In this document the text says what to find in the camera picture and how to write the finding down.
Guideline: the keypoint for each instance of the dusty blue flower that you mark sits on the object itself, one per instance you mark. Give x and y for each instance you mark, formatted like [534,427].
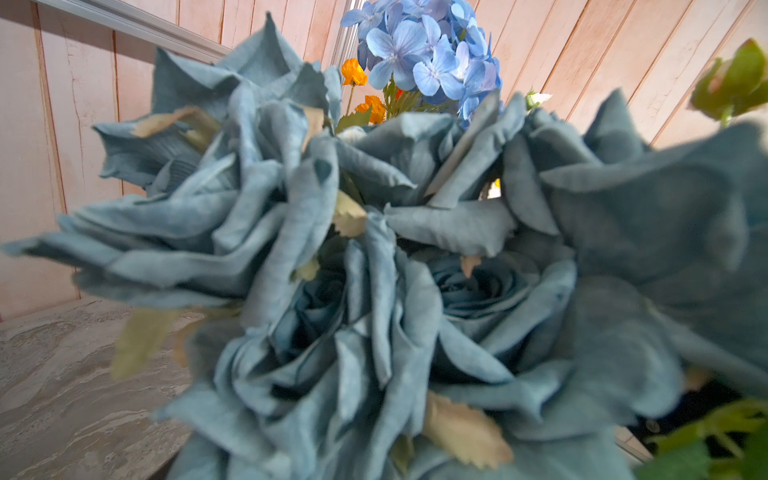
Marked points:
[420,300]

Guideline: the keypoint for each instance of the yellow poppy flower stem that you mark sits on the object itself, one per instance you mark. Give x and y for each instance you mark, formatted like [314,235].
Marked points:
[353,75]

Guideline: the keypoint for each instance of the blue hydrangea flower stem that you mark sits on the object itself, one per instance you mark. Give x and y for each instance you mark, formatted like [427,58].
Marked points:
[425,56]

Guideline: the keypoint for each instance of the white ranunculus flower stem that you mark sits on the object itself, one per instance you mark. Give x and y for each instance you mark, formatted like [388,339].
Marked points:
[534,99]

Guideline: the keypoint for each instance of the peach rose flower stem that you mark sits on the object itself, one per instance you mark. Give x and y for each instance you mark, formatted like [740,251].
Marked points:
[733,87]

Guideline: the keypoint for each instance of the orange gerbera flower stem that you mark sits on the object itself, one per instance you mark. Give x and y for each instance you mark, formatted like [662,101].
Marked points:
[374,108]

